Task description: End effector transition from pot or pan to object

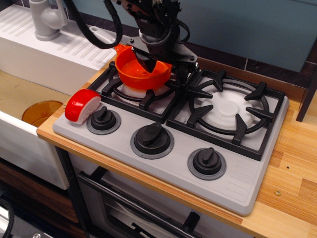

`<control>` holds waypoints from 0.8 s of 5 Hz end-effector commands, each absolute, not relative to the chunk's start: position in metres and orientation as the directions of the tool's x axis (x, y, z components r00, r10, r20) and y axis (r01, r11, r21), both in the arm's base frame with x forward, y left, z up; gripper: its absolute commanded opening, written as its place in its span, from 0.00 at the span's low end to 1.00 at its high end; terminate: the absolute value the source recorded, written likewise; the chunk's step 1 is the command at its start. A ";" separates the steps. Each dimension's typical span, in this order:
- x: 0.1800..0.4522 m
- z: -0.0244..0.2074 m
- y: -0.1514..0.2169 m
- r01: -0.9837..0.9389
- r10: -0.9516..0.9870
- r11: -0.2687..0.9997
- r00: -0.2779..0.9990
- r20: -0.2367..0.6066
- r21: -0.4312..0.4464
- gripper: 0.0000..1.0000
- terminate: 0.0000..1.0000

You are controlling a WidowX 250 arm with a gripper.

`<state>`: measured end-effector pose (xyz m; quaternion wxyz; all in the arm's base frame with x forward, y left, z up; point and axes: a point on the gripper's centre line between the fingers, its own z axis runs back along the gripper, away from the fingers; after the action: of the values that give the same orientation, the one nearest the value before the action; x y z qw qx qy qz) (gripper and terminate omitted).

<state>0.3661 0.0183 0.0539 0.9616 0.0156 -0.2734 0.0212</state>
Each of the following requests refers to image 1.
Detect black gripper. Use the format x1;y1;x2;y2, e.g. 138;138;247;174
128;24;199;83

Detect orange plastic pot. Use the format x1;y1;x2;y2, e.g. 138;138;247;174
114;44;172;90

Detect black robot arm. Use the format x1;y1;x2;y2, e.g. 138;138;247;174
116;0;198;84

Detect black left burner grate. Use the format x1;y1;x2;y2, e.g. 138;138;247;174
88;61;198;123

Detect black burner grate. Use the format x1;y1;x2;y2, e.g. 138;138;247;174
166;69;289;161
88;61;198;123

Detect black middle stove knob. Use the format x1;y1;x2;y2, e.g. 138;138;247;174
130;122;175;160

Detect black stove knob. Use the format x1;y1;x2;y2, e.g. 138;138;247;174
130;122;175;160
187;147;227;180
87;106;121;135

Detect black left stove knob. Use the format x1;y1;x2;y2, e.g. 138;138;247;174
87;106;121;135

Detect black right burner grate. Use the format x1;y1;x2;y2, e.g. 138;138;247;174
166;69;289;161

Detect red white cheese wedge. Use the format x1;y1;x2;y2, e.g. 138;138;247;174
65;89;101;124

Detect black right stove knob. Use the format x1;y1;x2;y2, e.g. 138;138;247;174
187;147;227;180

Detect grey toy stove top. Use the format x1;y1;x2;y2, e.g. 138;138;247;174
53;101;278;216

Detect grey toy faucet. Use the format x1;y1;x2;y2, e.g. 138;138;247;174
29;0;68;41

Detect white toy sink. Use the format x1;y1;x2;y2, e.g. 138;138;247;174
0;4;116;190

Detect orange plastic plate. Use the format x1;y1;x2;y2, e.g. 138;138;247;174
22;100;62;127

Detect toy oven door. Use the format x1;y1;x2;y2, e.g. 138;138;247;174
77;167;200;238

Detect white plastic handle utensil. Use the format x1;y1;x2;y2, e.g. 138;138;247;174
89;26;115;44

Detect black corrugated cable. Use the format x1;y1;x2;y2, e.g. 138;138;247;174
64;0;123;50

